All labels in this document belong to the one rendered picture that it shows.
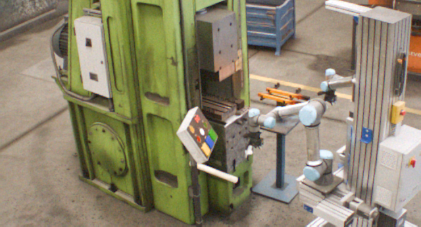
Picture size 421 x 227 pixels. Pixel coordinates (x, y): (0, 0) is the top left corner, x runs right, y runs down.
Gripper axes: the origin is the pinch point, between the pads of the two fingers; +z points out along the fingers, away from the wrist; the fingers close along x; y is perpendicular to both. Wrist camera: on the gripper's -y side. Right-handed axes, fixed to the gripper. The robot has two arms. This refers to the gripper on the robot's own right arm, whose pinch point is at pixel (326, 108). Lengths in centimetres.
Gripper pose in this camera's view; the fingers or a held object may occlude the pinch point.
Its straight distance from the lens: 466.1
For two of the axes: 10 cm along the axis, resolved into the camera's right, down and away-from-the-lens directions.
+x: 7.3, -3.5, 5.9
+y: 6.8, 3.1, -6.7
